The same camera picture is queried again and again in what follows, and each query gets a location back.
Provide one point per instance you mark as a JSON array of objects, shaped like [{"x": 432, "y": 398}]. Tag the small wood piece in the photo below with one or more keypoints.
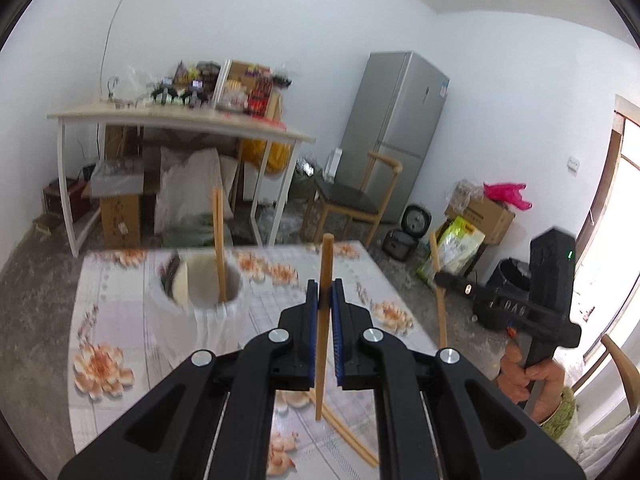
[{"x": 44, "y": 227}]

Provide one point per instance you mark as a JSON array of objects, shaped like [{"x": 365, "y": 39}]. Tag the person's right forearm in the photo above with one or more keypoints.
[{"x": 560, "y": 410}]

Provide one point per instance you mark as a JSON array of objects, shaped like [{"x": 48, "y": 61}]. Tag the white fluffy blanket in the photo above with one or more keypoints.
[{"x": 597, "y": 452}]

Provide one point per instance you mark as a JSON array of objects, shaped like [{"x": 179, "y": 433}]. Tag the pale wooden chair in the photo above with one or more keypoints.
[{"x": 622, "y": 360}]

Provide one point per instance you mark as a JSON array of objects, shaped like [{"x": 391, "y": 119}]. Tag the black rice cooker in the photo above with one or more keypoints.
[{"x": 405, "y": 240}]

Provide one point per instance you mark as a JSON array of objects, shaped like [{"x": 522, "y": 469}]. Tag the tall cardboard box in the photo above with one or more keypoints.
[{"x": 120, "y": 220}]

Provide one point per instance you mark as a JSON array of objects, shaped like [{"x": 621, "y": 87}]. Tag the red oil bottle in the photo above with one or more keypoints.
[{"x": 260, "y": 95}]

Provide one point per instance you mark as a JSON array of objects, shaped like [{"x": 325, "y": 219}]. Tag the floral plaid tablecloth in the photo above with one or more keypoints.
[{"x": 115, "y": 320}]

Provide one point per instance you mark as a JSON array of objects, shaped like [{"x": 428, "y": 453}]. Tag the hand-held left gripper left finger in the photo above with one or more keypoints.
[{"x": 312, "y": 345}]

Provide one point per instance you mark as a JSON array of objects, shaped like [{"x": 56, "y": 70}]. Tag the white sack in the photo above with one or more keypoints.
[{"x": 190, "y": 190}]

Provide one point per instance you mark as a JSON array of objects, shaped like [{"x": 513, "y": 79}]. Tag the metal utensil holder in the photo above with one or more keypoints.
[{"x": 215, "y": 330}]

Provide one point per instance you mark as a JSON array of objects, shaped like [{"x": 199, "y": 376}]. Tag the silver refrigerator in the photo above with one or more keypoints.
[{"x": 395, "y": 125}]

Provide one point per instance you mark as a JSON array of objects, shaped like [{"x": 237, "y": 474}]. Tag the person's right hand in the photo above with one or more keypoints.
[{"x": 547, "y": 377}]

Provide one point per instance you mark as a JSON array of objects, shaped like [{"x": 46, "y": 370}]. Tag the plastic-wrapped box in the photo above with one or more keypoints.
[{"x": 117, "y": 177}]

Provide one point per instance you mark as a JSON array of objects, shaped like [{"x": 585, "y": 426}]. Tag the yellow plastic bag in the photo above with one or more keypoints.
[{"x": 272, "y": 155}]

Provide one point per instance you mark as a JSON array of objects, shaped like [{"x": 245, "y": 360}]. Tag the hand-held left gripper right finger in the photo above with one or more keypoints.
[{"x": 340, "y": 345}]

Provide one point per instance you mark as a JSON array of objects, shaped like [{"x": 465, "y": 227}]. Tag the dark green bag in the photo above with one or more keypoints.
[{"x": 305, "y": 177}]

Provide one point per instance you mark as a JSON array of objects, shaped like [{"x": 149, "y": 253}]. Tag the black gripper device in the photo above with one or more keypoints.
[
  {"x": 194, "y": 95},
  {"x": 162, "y": 92}
]

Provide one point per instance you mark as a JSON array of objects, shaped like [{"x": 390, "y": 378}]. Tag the clear plastic tube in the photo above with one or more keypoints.
[{"x": 222, "y": 82}]

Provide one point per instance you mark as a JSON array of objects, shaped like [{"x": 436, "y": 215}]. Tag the green white rice bag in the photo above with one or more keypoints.
[{"x": 457, "y": 247}]

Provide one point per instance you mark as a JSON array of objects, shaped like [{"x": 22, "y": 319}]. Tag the dark red wooden box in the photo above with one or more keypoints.
[{"x": 67, "y": 200}]

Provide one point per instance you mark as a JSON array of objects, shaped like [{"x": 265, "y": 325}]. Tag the cream plastic spoon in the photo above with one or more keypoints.
[{"x": 181, "y": 285}]

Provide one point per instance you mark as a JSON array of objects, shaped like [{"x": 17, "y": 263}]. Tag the white cup holder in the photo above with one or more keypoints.
[{"x": 200, "y": 285}]

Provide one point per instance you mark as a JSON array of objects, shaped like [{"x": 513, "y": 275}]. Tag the small cardboard box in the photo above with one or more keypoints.
[{"x": 245, "y": 72}]

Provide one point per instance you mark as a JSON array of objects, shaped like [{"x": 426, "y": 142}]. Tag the wooden chopstick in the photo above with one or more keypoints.
[
  {"x": 219, "y": 240},
  {"x": 441, "y": 320},
  {"x": 350, "y": 435},
  {"x": 326, "y": 270}
]

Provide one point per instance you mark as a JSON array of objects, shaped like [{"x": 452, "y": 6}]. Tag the white plastic device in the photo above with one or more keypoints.
[{"x": 334, "y": 165}]

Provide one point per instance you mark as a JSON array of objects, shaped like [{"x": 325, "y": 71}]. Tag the white wall outlet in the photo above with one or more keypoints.
[{"x": 574, "y": 163}]

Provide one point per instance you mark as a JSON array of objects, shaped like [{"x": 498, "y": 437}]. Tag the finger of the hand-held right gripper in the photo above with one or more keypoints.
[{"x": 457, "y": 287}]

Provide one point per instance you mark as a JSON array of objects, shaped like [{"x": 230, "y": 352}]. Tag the white desk with wooden top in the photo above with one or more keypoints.
[{"x": 175, "y": 120}]

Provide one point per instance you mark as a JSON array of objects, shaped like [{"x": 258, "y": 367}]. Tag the clear plastic bag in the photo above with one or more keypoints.
[{"x": 467, "y": 191}]

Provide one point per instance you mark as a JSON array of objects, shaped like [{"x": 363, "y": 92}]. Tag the pink plastic bag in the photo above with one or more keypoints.
[{"x": 505, "y": 194}]

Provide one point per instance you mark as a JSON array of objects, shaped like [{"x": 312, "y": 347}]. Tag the printed cardboard box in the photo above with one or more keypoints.
[{"x": 487, "y": 217}]

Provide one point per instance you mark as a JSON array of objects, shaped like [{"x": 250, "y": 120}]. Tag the wooden window frame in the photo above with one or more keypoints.
[{"x": 612, "y": 170}]

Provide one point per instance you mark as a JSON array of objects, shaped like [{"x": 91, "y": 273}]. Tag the wooden chair with black seat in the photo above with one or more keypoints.
[{"x": 345, "y": 197}]

